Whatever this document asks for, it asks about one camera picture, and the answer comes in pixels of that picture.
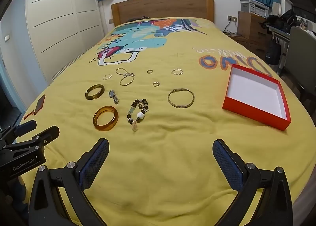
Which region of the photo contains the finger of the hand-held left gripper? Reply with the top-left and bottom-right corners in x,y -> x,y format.
0,120 -> 37,146
30,126 -> 60,151

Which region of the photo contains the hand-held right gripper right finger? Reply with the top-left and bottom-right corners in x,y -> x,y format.
213,139 -> 293,226

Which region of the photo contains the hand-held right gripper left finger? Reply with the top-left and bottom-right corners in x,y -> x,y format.
29,138 -> 110,226

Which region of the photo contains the amber resin bangle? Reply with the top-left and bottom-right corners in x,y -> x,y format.
93,106 -> 119,132

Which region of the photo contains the dark green bangle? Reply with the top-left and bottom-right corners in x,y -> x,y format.
85,84 -> 105,100

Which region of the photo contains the brown white beaded bracelet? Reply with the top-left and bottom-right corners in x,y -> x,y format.
127,98 -> 150,132

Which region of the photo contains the thin gold metal bangle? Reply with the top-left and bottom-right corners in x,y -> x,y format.
168,89 -> 195,108

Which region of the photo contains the red cardboard box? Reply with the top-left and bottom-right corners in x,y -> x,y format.
222,64 -> 292,131

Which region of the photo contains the beaded chain necklace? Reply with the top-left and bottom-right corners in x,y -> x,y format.
116,67 -> 135,86

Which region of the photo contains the person's left forearm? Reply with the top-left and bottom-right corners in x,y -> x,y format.
0,174 -> 31,226

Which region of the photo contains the yellow printed blanket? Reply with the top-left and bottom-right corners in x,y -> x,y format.
17,18 -> 316,226

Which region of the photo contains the white wardrobe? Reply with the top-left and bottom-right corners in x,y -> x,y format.
25,0 -> 105,83

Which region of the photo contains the low wooden nightstand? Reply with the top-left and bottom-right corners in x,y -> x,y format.
226,32 -> 267,61

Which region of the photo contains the dark blue tote bag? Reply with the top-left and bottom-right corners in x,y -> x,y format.
266,40 -> 282,65

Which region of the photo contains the grey chair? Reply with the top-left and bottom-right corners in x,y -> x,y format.
279,26 -> 316,108

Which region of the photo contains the wooden dresser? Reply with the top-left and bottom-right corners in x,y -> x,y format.
237,11 -> 268,41

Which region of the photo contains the black bag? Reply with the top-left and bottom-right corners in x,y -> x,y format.
267,9 -> 298,30

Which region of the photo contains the grey white printer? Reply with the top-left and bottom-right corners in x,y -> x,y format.
240,0 -> 269,17

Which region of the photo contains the wooden bed headboard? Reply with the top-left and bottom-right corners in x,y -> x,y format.
111,0 -> 214,28

